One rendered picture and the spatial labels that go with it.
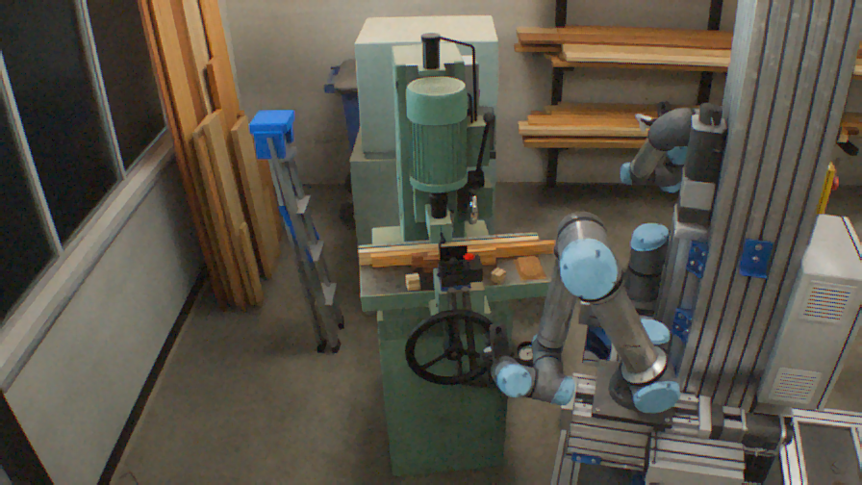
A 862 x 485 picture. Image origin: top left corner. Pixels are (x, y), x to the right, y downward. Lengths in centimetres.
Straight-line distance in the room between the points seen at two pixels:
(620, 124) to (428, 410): 230
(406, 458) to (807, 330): 153
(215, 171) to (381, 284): 138
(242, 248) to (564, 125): 197
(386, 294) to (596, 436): 76
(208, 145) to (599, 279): 222
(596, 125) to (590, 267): 273
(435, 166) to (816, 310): 113
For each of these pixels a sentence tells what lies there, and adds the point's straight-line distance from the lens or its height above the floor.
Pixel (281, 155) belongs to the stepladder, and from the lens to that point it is 276.
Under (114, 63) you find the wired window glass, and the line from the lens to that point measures 315.
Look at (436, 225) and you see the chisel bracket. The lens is 210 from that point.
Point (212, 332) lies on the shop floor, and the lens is 354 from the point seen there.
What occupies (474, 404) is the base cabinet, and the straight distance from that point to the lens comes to 245.
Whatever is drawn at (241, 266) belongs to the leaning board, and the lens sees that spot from 352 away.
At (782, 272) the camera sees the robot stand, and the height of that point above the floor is 119.
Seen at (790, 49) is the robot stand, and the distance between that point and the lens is 161.
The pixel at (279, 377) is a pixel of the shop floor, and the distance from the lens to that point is 319.
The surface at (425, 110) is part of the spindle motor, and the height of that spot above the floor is 146.
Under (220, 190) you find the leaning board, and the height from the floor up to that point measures 70.
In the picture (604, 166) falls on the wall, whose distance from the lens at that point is 471.
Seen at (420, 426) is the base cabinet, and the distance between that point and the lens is 250.
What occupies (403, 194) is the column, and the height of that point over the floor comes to 106.
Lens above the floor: 215
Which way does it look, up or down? 32 degrees down
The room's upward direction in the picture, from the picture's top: 2 degrees counter-clockwise
